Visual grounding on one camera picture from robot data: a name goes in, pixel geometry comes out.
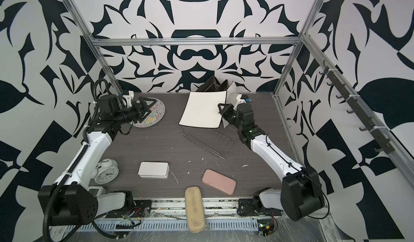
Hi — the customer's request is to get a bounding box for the white rectangular case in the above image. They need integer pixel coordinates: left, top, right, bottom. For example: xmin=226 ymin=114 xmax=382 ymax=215
xmin=138 ymin=162 xmax=170 ymax=179

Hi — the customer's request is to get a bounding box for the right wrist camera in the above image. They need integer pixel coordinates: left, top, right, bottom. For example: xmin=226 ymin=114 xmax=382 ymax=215
xmin=236 ymin=94 xmax=251 ymax=107

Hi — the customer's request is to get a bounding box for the pink rectangular case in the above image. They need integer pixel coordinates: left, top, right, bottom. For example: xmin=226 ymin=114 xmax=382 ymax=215
xmin=202 ymin=169 xmax=236 ymax=195

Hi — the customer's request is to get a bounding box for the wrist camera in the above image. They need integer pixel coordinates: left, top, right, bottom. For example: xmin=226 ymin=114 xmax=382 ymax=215
xmin=236 ymin=94 xmax=251 ymax=107
xmin=122 ymin=91 xmax=134 ymax=108

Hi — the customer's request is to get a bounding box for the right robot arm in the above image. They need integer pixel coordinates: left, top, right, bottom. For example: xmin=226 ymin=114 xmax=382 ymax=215
xmin=218 ymin=103 xmax=328 ymax=221

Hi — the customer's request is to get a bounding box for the white alarm clock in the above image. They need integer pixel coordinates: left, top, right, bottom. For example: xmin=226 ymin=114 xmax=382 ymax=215
xmin=93 ymin=159 xmax=119 ymax=184

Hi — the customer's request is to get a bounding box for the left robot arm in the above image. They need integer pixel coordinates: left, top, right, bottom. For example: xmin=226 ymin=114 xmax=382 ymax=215
xmin=38 ymin=78 xmax=157 ymax=242

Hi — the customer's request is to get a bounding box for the round speckled plate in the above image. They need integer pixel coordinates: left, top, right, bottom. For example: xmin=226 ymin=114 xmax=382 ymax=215
xmin=130 ymin=98 xmax=166 ymax=128

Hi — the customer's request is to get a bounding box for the cream square plate black rim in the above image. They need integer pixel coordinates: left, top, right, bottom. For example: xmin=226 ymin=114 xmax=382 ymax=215
xmin=179 ymin=91 xmax=226 ymax=128

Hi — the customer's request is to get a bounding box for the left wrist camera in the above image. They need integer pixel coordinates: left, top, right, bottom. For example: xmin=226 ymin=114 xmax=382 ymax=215
xmin=122 ymin=91 xmax=134 ymax=108

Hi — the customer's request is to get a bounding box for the white square plate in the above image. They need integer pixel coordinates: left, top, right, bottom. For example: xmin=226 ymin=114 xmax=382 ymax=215
xmin=225 ymin=81 xmax=241 ymax=111

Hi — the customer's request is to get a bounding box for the black wall hook rail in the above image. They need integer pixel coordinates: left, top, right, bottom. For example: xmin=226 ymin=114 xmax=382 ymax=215
xmin=321 ymin=60 xmax=395 ymax=154

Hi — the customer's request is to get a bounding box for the large black square plate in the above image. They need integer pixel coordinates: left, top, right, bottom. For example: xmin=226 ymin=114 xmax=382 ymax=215
xmin=196 ymin=76 xmax=220 ymax=92

